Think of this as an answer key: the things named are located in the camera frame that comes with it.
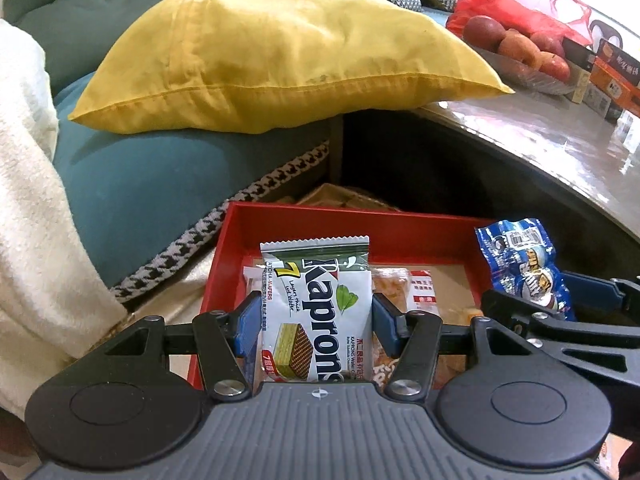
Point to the orange black box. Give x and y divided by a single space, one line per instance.
615 86

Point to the brown biscuit pack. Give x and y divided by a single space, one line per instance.
394 284

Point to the red white small packet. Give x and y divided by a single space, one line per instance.
422 295

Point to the red apple left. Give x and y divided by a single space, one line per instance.
484 32

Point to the glass fruit plate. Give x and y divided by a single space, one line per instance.
514 72

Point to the yellow pillow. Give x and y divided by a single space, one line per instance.
250 66

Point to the red apple right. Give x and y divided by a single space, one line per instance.
553 56

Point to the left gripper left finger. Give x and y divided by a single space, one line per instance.
218 340

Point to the red apple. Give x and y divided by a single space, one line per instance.
520 48
484 32
553 56

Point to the cream white blanket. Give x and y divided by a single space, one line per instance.
54 306

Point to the Kaprons wafer packet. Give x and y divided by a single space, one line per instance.
317 310

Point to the blue coconut snack packet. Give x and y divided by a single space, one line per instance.
521 262

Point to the teal sofa cushion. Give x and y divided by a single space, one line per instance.
144 205

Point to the red plastic bag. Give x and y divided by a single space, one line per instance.
559 18

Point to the blue white striped snack pack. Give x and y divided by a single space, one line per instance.
252 276

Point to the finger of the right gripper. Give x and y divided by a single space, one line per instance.
615 294
520 309

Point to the red apple middle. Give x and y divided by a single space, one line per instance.
520 48

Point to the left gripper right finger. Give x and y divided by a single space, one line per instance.
416 339

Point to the floral satin cover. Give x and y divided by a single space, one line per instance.
179 299

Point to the red cardboard tray box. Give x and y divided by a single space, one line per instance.
409 239

